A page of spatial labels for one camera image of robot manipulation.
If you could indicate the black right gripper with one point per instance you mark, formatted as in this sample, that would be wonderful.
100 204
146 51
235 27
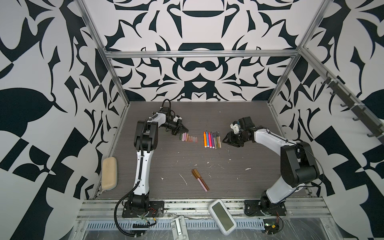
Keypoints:
230 139

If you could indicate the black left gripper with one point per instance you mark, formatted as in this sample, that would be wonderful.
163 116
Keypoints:
181 129

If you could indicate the pink cap green marker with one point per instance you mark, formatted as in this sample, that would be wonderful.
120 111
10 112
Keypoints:
217 141

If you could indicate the orange highlighter pen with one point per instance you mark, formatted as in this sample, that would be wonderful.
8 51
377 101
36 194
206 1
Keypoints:
205 139

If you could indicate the gold cap beige marker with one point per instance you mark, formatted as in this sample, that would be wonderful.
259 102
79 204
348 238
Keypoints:
215 140

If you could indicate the pink red highlighter pen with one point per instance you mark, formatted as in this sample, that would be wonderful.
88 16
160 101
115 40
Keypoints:
210 140

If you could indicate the purple highlighter pen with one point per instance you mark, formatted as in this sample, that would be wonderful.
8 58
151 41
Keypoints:
212 140

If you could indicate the gold cap brown marker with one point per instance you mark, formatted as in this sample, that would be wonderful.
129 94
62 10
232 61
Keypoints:
201 179

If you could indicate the blue highlighter pen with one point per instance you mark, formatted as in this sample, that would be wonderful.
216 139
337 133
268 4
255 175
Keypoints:
207 139

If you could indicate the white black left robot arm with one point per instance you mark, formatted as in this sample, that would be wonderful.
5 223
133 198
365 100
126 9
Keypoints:
145 143

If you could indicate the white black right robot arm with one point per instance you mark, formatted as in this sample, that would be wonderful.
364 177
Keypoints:
298 166

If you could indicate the aluminium horizontal back bar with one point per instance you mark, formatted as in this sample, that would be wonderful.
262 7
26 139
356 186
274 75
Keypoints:
201 54

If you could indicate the beige sponge block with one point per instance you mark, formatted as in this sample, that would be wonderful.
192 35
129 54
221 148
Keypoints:
109 174

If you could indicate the white tablet device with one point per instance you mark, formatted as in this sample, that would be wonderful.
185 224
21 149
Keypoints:
222 217

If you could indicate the small circuit board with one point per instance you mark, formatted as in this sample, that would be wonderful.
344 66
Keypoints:
273 227

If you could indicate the grey hook rack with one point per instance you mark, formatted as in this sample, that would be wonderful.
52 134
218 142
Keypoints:
351 102

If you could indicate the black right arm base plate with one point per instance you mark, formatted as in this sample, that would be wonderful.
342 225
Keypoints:
263 207

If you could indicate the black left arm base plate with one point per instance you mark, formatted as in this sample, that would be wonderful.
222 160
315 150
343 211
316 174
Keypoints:
153 209

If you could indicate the white bracket front rail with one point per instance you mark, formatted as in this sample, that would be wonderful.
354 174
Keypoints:
179 228

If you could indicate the aluminium corner post back right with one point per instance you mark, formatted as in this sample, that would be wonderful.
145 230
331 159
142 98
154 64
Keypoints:
314 24

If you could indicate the aluminium corner post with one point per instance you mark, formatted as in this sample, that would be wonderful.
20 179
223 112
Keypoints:
314 24
86 16

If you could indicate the aluminium corner post back left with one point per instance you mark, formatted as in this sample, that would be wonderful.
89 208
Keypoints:
86 16

